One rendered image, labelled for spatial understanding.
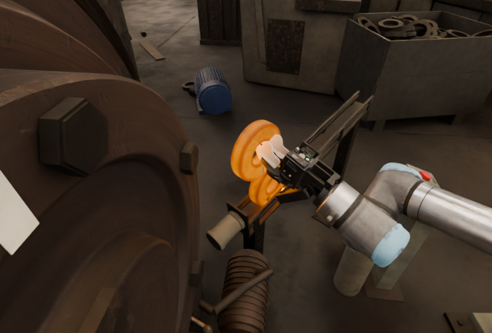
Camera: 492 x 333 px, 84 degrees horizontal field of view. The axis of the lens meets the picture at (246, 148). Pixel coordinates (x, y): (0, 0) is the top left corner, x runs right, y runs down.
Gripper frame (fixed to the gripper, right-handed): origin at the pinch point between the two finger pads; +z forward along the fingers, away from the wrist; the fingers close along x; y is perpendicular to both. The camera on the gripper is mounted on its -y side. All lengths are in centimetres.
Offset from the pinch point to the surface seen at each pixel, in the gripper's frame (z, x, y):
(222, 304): -18.0, 24.8, -23.7
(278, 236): -13, -35, -88
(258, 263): -17.4, 8.0, -31.7
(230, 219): -5.7, 11.1, -17.1
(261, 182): -5.0, 0.0, -10.9
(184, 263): -15.4, 35.9, 23.2
